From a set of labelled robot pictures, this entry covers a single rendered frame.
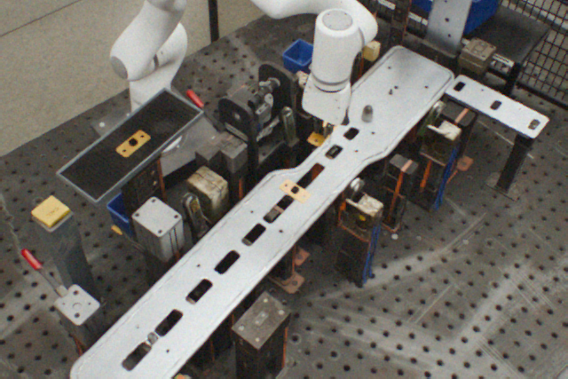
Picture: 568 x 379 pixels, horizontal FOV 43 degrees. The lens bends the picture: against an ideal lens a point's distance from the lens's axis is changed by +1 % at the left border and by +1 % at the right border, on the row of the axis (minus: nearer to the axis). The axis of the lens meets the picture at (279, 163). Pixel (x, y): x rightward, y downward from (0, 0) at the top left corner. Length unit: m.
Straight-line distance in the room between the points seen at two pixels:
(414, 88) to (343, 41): 0.78
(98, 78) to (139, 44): 1.73
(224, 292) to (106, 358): 0.30
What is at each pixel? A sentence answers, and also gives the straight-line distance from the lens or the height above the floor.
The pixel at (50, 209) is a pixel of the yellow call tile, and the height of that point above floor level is 1.16.
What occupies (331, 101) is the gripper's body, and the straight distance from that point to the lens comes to 1.54.
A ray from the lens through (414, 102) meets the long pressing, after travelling 2.12.
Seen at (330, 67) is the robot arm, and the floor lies 1.51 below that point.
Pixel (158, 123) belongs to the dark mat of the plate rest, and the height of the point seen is 1.16.
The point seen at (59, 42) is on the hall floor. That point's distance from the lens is 3.89.
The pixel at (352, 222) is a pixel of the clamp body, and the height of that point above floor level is 0.97.
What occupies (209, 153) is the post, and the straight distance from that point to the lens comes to 1.82.
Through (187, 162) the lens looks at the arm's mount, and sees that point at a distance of 2.24.
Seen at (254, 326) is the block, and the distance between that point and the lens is 1.64.
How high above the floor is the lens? 2.51
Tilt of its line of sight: 51 degrees down
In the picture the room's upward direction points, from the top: 2 degrees clockwise
